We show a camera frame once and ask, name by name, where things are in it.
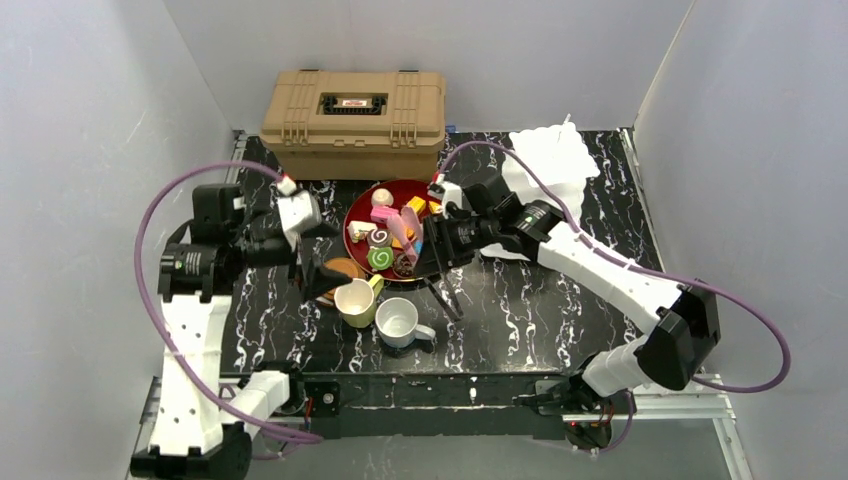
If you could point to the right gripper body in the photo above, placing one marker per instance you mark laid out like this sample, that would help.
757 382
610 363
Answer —
442 240

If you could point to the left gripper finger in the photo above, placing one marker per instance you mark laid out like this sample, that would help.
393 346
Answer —
311 228
310 290

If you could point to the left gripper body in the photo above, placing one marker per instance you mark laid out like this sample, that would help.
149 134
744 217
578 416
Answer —
307 250

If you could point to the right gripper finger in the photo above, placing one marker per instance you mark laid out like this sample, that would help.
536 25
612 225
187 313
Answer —
443 291
431 258

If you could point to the red round tray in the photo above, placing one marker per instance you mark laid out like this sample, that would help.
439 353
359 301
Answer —
402 191

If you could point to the tan plastic toolbox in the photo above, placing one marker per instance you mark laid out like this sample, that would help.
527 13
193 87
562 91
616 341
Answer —
324 125

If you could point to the white tiered cake stand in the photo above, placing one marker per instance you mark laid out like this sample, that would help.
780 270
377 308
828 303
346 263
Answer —
557 155

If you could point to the pink handled metal tongs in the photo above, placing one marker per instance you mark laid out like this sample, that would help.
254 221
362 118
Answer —
407 229

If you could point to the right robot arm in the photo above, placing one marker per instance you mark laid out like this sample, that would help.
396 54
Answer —
678 325

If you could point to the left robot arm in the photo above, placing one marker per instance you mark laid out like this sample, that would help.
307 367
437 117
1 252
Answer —
196 433

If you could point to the chocolate toy donut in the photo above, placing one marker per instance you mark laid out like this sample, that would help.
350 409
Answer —
403 268

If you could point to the wooden coaster stack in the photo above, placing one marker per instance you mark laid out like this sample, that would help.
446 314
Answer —
342 265

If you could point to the white toy cake slice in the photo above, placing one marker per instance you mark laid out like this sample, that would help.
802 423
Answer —
359 231

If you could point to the yellow green mug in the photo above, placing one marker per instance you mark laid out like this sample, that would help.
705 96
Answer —
357 300

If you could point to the green swirl roll cake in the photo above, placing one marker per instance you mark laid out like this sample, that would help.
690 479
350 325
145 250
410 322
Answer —
380 258

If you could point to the yellow toy cake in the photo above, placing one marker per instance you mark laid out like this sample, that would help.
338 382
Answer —
417 204

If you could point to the brown swirl roll cake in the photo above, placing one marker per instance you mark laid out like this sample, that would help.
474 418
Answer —
380 238

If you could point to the white grey mug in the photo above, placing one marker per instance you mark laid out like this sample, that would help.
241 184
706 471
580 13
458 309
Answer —
397 323

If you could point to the pink toy cake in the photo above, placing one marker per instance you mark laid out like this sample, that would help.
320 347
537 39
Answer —
381 213

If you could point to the white round toy mochi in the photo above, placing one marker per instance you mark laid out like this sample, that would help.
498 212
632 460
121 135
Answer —
382 197

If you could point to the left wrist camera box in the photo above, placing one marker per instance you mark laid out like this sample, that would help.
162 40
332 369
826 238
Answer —
298 210

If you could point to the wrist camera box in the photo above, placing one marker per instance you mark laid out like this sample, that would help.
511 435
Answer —
298 210
447 194

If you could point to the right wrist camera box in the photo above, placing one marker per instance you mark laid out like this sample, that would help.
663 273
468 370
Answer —
447 194

